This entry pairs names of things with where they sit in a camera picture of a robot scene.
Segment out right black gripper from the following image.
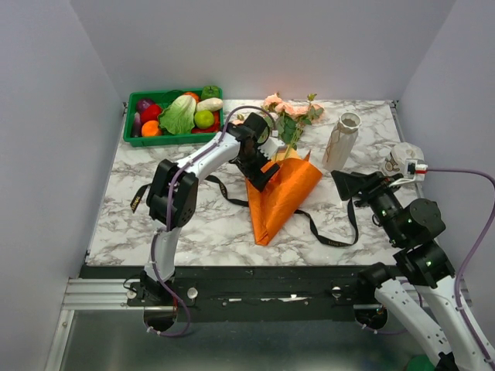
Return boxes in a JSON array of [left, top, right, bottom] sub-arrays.
[[330, 168, 406, 244]]

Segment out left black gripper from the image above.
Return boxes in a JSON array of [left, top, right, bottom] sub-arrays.
[[234, 142, 278, 192]]

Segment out orange wrapping paper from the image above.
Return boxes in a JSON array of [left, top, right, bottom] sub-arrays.
[[245, 149, 323, 246]]

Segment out black ribbon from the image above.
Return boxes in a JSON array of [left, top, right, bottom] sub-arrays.
[[130, 174, 360, 248]]

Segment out pink rose stem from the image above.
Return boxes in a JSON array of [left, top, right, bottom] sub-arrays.
[[232, 114, 245, 125], [288, 94, 324, 150], [261, 94, 311, 150]]

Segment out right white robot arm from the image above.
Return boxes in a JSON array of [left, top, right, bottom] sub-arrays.
[[331, 165, 494, 370]]

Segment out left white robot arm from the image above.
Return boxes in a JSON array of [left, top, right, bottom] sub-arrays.
[[131, 113, 285, 305]]

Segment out white ribbed vase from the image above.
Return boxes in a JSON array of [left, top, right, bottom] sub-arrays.
[[322, 112, 361, 171]]

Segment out white cup with drawing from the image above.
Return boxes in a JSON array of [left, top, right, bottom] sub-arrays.
[[380, 142, 425, 176]]

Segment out red chili pepper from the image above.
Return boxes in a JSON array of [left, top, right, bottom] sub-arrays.
[[191, 111, 220, 134]]

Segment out green lime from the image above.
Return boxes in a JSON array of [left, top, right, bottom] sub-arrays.
[[194, 110, 215, 130]]

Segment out white radish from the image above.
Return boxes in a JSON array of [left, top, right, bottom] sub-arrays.
[[196, 97, 224, 112]]

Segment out green bell pepper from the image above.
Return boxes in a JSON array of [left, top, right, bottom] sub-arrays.
[[200, 85, 222, 100]]

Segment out green cabbage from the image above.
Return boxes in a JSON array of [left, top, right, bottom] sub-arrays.
[[158, 94, 196, 135]]

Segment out orange tomato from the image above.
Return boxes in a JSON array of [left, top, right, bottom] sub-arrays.
[[184, 91, 200, 103]]

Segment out green plastic crate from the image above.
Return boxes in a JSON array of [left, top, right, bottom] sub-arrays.
[[122, 88, 224, 147]]

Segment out orange fruit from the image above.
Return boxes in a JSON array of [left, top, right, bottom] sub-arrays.
[[141, 120, 162, 138]]

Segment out purple eggplant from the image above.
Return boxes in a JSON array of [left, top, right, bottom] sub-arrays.
[[131, 112, 142, 138]]

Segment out purple onion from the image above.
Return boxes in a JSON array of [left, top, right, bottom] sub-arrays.
[[135, 98, 155, 114]]

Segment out green object bottom corner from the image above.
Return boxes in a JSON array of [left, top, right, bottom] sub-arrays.
[[403, 355, 435, 371]]

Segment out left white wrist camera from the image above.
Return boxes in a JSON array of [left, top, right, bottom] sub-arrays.
[[258, 137, 287, 160]]

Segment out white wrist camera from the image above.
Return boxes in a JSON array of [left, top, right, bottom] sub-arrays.
[[390, 158, 428, 187], [258, 137, 287, 160]]

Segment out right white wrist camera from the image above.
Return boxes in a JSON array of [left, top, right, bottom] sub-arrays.
[[390, 158, 428, 187]]

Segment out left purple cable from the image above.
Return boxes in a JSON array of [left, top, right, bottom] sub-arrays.
[[145, 106, 279, 337]]

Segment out purple cable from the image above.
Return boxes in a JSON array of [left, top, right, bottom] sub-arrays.
[[361, 168, 495, 371], [145, 106, 279, 337]]

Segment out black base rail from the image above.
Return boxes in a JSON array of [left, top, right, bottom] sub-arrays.
[[80, 265, 389, 330]]

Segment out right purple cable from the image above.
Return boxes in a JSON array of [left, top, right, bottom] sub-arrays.
[[361, 168, 495, 371]]

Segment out aluminium frame bar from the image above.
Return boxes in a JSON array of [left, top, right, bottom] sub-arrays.
[[44, 277, 135, 371]]

